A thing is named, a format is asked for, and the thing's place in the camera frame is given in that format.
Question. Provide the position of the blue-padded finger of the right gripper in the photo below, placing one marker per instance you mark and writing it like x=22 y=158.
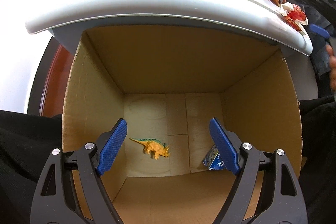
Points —
x=319 y=31

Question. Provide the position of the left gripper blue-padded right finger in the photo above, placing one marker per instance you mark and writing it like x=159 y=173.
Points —
x=281 y=199

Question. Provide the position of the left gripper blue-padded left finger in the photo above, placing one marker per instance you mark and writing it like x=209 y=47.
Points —
x=55 y=199

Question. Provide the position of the blue snack wrapper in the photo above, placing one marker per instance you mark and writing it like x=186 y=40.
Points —
x=213 y=160

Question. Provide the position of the red white wrapper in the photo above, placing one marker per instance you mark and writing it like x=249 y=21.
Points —
x=294 y=16

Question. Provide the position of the orange toy dinosaur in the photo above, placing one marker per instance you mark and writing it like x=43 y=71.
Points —
x=154 y=147

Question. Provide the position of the person's right hand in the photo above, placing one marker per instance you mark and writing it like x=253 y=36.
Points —
x=332 y=63

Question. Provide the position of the brown cardboard box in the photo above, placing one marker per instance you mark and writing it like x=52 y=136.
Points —
x=168 y=82

